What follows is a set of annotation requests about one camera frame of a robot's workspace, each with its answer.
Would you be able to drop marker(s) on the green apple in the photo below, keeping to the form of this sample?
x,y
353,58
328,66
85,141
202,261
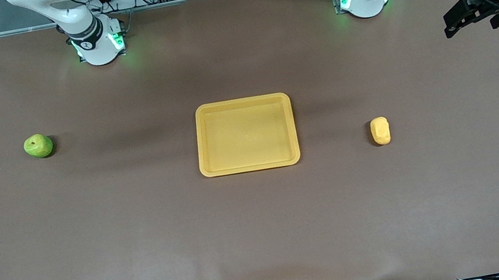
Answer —
x,y
37,146

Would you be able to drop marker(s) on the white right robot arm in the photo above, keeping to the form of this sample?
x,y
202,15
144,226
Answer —
x,y
84,33

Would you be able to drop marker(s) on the yellow plastic tray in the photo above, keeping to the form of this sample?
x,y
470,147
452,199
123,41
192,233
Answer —
x,y
246,135

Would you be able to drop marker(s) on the yellow potato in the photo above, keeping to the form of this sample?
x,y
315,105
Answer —
x,y
380,131

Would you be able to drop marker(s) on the brown table cover mat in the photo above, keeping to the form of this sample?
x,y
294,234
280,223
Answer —
x,y
265,233

